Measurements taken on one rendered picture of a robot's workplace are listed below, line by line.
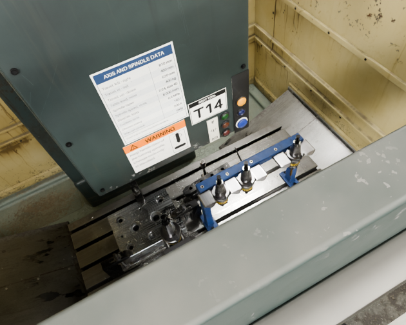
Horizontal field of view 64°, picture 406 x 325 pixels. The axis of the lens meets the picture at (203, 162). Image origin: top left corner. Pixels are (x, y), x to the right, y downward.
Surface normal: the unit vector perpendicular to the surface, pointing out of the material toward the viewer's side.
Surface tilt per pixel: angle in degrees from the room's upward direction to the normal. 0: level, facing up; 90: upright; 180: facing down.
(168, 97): 90
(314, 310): 0
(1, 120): 90
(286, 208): 0
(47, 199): 0
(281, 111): 25
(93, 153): 90
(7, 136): 90
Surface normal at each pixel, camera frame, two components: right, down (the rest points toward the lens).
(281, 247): -0.11, -0.56
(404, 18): -0.88, 0.44
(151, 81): 0.46, 0.70
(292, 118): -0.47, -0.33
